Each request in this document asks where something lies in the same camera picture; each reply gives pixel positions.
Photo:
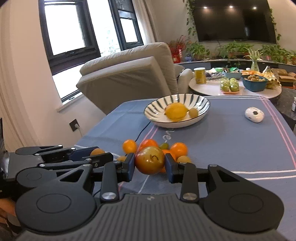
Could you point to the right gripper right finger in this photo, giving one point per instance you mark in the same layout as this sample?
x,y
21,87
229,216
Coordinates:
x,y
188,175

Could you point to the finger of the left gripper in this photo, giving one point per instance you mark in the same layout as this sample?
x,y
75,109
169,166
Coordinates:
x,y
95,161
76,151

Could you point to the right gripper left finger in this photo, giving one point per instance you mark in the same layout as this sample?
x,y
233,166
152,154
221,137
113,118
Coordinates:
x,y
110,174

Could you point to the brown kiwi fruit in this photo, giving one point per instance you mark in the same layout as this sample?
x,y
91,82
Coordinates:
x,y
193,113

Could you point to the large yellow lemon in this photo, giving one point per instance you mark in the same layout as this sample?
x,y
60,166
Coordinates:
x,y
176,111

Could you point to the left hand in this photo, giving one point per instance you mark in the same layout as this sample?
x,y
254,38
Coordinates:
x,y
7,206

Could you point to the small kiwi behind oranges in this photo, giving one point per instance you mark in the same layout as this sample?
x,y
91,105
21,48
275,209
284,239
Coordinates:
x,y
183,159

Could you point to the small orange middle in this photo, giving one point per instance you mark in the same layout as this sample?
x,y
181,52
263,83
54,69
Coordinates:
x,y
179,149

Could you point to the small orange mandarin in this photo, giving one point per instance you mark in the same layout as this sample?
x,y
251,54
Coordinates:
x,y
129,146

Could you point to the striped ceramic bowl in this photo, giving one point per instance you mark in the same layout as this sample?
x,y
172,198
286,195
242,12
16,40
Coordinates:
x,y
155,111

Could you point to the blue striped tablecloth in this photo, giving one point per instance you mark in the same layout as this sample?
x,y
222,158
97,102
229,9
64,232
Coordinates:
x,y
263,153

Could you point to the white round device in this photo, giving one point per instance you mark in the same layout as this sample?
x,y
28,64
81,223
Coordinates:
x,y
254,115

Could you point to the round white coffee table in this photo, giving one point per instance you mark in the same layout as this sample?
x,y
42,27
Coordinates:
x,y
212,88

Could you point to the green apples pack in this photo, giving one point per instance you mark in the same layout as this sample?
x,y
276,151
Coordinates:
x,y
229,86

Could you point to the beige recliner sofa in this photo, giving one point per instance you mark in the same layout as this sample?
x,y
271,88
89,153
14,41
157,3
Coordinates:
x,y
142,72

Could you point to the yellow canister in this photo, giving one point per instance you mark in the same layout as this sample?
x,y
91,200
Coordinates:
x,y
200,75

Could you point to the blue bowl of fruit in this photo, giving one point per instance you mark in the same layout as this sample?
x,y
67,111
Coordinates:
x,y
254,83

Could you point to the black framed window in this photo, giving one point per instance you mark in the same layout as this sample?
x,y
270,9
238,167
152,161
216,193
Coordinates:
x,y
68,34

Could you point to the banana bunch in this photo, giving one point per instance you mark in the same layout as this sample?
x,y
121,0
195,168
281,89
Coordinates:
x,y
272,81

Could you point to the glass vase with plant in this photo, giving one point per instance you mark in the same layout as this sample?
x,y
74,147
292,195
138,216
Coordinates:
x,y
255,56

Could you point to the black wall socket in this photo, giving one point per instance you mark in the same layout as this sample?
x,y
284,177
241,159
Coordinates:
x,y
74,125

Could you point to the black wall television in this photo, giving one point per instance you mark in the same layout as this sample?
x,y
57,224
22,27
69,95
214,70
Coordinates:
x,y
240,20

